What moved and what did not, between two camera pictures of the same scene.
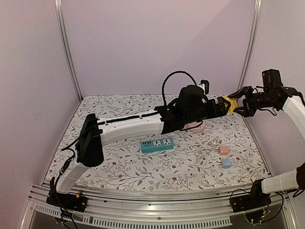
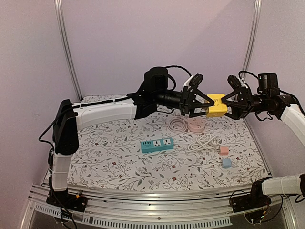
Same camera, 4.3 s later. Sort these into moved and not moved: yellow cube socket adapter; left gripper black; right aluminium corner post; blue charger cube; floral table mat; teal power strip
Moved: left gripper black; yellow cube socket adapter
Not moved: floral table mat; right aluminium corner post; blue charger cube; teal power strip
